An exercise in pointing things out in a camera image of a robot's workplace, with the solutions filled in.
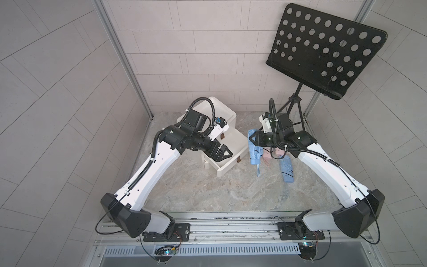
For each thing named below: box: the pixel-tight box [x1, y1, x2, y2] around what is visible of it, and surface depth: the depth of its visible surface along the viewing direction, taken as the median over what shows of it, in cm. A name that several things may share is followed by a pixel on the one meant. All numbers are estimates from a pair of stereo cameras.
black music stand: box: [265, 3, 389, 132], surface depth 67 cm
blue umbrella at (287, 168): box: [279, 154, 295, 184], surface depth 88 cm
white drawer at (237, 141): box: [201, 127, 250, 177], surface depth 83 cm
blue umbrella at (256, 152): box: [247, 129, 265, 177], surface depth 72 cm
